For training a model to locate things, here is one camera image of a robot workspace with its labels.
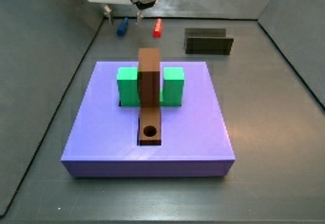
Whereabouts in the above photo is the blue peg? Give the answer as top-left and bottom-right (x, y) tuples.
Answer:
(117, 17), (130, 36)

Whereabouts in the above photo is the black angled fixture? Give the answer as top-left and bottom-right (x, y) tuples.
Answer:
(185, 28), (235, 55)

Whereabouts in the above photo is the red peg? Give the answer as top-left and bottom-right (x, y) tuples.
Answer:
(153, 18), (164, 38)

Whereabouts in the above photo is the green U-shaped block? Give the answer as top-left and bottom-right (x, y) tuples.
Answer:
(117, 67), (186, 106)

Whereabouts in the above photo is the purple base block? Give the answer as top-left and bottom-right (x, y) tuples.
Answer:
(62, 62), (236, 177)

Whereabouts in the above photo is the brown L-shaped holed bracket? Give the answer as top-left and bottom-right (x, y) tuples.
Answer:
(138, 48), (162, 146)

